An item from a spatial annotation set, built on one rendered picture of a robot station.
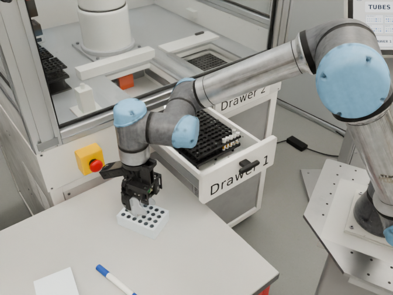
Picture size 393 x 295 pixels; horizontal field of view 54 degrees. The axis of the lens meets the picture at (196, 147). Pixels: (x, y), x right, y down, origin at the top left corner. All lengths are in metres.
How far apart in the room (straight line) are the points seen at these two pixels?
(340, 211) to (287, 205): 1.07
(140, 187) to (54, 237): 0.32
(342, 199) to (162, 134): 0.65
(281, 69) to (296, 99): 2.19
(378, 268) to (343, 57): 0.63
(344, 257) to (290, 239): 1.02
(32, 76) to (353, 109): 0.75
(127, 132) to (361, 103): 0.48
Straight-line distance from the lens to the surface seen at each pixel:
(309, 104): 3.00
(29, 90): 1.07
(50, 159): 1.19
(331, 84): 0.71
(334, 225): 1.20
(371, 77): 0.71
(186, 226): 1.13
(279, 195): 2.34
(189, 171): 1.12
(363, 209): 1.18
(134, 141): 0.89
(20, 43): 1.02
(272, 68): 0.87
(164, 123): 0.85
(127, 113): 0.86
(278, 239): 2.12
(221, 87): 0.90
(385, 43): 1.78
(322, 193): 1.29
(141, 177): 0.97
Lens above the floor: 1.62
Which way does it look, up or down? 38 degrees down
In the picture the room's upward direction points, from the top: straight up
